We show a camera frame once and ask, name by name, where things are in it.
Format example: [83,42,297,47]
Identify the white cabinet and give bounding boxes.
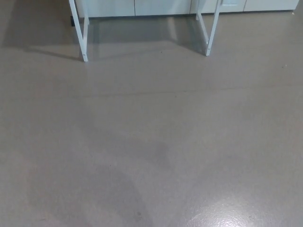
[75,0,301,18]

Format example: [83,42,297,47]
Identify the white desk right leg frame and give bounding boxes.
[195,0,223,57]

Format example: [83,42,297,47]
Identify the white desk leg frame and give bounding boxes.
[195,0,223,57]
[68,0,90,63]

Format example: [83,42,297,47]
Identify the white desk left leg frame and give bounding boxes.
[68,0,90,63]

